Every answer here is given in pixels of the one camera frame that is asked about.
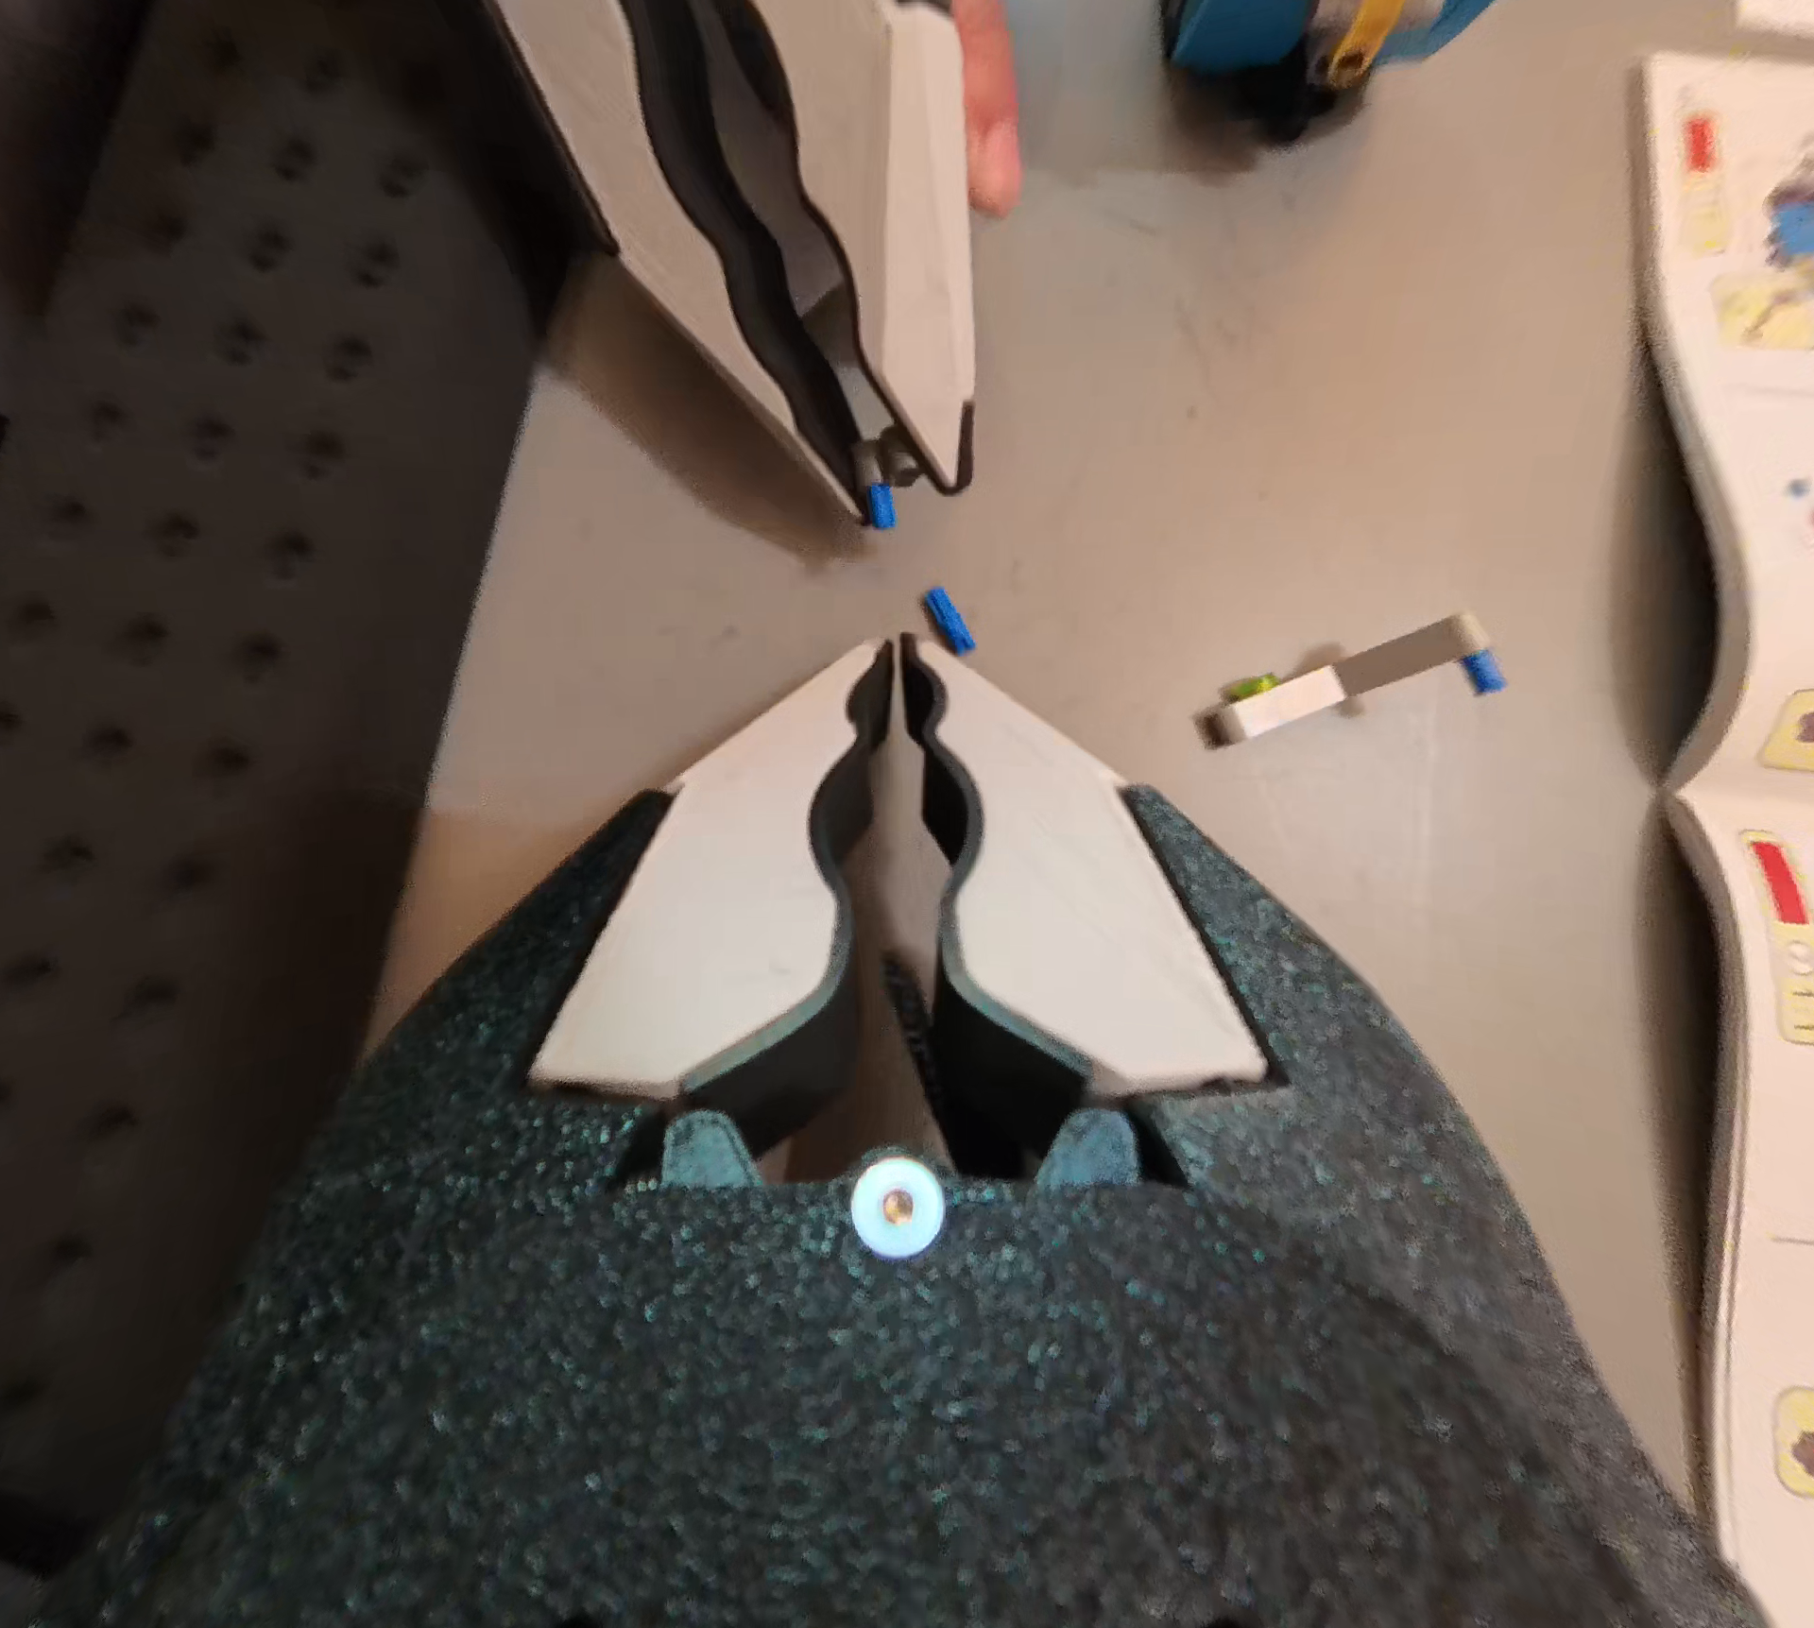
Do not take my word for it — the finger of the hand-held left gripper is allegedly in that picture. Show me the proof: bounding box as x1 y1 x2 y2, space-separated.
487 0 885 526
664 0 984 498

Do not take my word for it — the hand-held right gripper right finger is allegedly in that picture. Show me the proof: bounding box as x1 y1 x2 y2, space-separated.
904 634 1271 1094

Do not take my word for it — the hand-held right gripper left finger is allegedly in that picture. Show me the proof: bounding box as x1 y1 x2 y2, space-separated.
532 641 898 1102

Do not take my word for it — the person's left hand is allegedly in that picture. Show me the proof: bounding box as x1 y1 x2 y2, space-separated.
940 0 1027 224

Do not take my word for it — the grey connector brick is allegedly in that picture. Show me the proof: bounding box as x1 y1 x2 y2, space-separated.
847 431 917 532

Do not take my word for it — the instruction booklet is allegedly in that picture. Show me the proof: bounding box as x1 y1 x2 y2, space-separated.
1637 48 1814 1628

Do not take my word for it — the grey angled beam brick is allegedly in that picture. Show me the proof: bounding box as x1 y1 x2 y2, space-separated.
1203 613 1509 752

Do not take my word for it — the grey desk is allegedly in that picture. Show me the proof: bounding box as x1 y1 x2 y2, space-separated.
362 0 1747 1517

